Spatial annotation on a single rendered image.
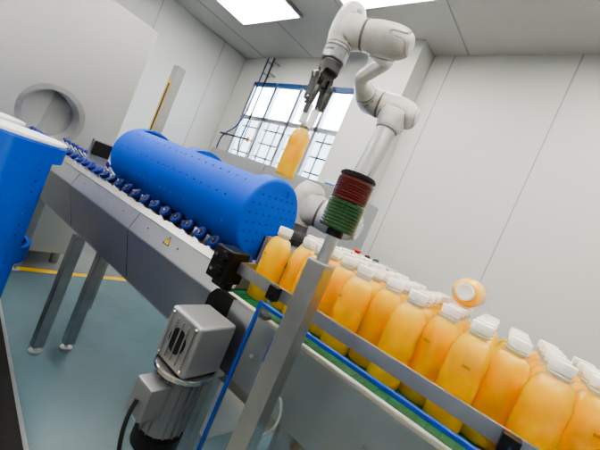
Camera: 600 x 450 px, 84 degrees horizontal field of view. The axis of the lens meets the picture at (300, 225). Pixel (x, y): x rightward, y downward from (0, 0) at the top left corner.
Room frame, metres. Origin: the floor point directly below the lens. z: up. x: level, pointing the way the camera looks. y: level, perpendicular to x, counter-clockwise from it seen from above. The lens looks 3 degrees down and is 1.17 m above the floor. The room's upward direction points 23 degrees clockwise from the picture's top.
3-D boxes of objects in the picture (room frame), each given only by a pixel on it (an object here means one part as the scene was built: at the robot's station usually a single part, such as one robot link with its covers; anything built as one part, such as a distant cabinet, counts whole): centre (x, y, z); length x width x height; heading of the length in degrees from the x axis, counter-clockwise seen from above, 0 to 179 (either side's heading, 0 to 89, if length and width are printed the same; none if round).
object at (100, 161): (1.83, 1.16, 1.00); 0.10 x 0.04 x 0.15; 146
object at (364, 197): (0.57, -0.06, 1.23); 0.06 x 0.06 x 0.04
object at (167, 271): (1.67, 0.93, 0.79); 2.17 x 0.29 x 0.34; 56
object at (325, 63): (1.20, 0.12, 1.64); 0.08 x 0.07 x 0.09; 146
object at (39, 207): (2.28, 1.70, 0.31); 0.06 x 0.06 x 0.63; 56
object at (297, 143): (1.20, 0.12, 1.35); 0.07 x 0.07 x 0.19
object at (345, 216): (0.57, -0.06, 1.18); 0.06 x 0.06 x 0.05
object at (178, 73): (2.19, 1.11, 0.85); 0.06 x 0.06 x 1.70; 56
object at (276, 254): (0.91, 0.03, 1.00); 0.07 x 0.07 x 0.19
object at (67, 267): (1.61, 0.97, 0.31); 0.06 x 0.06 x 0.63; 56
